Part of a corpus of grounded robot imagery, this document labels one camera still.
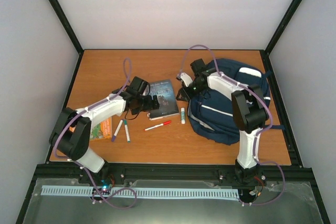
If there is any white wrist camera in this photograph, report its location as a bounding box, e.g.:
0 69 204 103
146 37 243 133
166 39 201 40
142 86 151 96
176 72 193 87

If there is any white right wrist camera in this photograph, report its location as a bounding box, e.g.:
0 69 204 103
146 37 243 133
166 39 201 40
176 72 193 87

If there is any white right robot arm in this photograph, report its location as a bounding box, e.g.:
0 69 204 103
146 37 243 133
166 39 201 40
176 59 270 185

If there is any red capped white marker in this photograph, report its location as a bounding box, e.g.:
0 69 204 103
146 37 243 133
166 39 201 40
144 120 172 131

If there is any orange green picture book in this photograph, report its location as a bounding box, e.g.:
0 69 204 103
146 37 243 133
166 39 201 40
80 118 112 141

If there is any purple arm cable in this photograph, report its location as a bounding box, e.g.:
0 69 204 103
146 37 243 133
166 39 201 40
51 57 137 209
178 45 286 206

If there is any dark blue Wuthering Heights book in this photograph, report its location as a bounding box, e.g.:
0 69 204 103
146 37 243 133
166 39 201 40
148 79 179 121

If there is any green capped white marker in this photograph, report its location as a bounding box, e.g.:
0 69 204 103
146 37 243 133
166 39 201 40
123 120 131 143

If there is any purple capped white marker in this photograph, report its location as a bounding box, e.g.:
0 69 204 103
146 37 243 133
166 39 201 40
112 120 123 142

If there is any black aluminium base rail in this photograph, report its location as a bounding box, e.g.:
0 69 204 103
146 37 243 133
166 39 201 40
33 162 316 186

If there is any light blue slotted cable duct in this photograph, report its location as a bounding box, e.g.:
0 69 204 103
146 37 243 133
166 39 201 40
40 185 239 200

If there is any navy blue student backpack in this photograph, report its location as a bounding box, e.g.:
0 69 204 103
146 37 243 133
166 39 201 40
187 58 271 145

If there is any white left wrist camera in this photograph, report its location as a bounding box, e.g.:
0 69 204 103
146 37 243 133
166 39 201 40
142 86 151 96

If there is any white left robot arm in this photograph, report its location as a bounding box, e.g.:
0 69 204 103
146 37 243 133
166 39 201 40
49 77 160 184

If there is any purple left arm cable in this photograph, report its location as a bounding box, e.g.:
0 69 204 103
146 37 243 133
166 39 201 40
51 57 137 209

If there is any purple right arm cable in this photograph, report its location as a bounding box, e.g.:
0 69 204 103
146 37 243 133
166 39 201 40
178 45 286 206

